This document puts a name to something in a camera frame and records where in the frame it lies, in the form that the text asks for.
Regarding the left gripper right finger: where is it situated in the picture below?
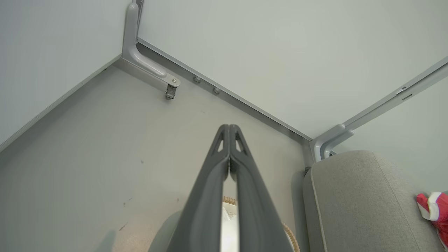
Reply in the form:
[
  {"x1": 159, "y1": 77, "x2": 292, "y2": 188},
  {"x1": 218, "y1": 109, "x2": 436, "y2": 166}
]
[{"x1": 230, "y1": 125, "x2": 293, "y2": 252}]

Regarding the grey fabric sofa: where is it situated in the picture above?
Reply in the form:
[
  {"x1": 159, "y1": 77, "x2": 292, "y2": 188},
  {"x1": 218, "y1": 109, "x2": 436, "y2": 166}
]
[{"x1": 303, "y1": 150, "x2": 448, "y2": 252}]

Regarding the wicker laundry basket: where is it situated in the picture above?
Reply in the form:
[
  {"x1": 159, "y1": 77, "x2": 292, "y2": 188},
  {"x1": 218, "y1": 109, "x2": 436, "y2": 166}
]
[{"x1": 223, "y1": 196, "x2": 301, "y2": 252}]

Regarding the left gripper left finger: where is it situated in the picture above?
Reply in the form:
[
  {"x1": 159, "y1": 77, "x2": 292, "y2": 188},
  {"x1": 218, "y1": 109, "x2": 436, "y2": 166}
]
[{"x1": 167, "y1": 125, "x2": 230, "y2": 252}]

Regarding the grey partition corner foot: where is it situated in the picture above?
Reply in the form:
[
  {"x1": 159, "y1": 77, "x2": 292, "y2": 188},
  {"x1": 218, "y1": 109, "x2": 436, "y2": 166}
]
[
  {"x1": 321, "y1": 130, "x2": 355, "y2": 160},
  {"x1": 310, "y1": 124, "x2": 348, "y2": 163}
]

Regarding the red and white garment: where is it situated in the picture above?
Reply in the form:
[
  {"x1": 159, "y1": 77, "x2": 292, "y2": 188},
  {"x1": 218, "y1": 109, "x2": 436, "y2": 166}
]
[{"x1": 416, "y1": 191, "x2": 448, "y2": 250}]

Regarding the grey partition foot bracket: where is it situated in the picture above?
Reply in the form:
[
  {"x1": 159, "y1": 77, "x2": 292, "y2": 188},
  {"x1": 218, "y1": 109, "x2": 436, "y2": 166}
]
[{"x1": 122, "y1": 3, "x2": 181, "y2": 88}]

